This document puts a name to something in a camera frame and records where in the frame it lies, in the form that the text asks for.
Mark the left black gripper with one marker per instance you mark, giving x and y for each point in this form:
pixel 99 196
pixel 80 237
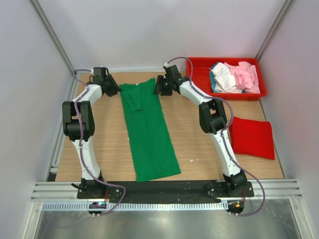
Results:
pixel 115 89

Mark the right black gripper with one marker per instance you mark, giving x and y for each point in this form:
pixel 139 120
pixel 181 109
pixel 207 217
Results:
pixel 159 86

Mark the green t shirt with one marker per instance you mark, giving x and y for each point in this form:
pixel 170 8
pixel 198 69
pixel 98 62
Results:
pixel 151 147

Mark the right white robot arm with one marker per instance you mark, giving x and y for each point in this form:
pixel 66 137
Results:
pixel 212 120

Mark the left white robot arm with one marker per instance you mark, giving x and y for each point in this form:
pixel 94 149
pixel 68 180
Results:
pixel 79 126

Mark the white t shirt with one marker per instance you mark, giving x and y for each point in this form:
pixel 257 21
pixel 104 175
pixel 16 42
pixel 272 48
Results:
pixel 225 80

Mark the red plastic bin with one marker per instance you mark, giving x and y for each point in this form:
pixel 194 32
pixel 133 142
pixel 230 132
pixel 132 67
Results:
pixel 199 71

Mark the pink t shirt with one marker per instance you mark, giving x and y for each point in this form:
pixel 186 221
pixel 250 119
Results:
pixel 246 77

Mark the folded red t shirt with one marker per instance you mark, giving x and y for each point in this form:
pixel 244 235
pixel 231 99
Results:
pixel 252 137

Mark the left aluminium frame post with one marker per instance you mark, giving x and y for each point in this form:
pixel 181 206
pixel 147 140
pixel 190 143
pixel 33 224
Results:
pixel 49 29

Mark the aluminium frame post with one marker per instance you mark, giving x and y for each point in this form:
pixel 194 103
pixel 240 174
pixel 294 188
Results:
pixel 49 29
pixel 279 19

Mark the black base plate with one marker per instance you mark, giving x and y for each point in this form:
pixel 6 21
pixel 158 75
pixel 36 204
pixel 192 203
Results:
pixel 154 189

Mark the right aluminium frame post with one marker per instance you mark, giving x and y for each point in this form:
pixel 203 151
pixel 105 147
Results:
pixel 279 19

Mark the slotted cable duct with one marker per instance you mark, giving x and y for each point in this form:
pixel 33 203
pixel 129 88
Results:
pixel 88 206

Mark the front aluminium rail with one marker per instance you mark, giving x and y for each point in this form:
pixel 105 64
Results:
pixel 274 189

